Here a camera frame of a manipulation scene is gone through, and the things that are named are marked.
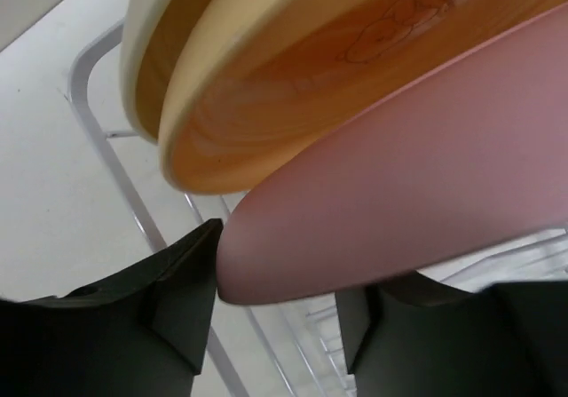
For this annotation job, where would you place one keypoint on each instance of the pink plastic plate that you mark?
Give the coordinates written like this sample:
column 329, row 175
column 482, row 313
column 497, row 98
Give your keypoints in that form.
column 471, row 155

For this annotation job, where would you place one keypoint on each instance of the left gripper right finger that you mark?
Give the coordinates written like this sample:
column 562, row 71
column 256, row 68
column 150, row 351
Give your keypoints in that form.
column 413, row 336

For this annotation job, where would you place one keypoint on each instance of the white wire dish rack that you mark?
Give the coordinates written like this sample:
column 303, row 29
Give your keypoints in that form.
column 301, row 340

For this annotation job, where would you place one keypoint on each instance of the tan rear plate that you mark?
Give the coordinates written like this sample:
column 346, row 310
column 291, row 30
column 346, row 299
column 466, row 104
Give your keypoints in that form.
column 154, row 35

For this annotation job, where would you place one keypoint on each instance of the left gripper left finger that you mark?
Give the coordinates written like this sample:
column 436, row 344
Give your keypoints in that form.
column 142, row 331

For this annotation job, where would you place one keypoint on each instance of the orange plastic plate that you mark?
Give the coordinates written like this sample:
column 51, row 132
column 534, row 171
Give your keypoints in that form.
column 258, row 81

